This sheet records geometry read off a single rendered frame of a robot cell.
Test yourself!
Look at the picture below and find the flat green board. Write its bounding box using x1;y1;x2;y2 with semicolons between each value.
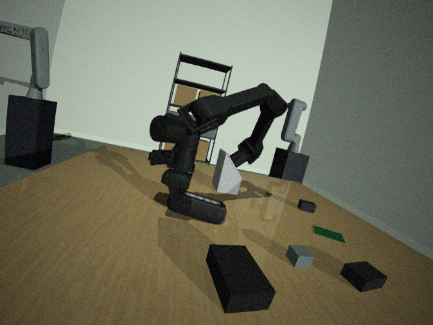
314;226;345;243

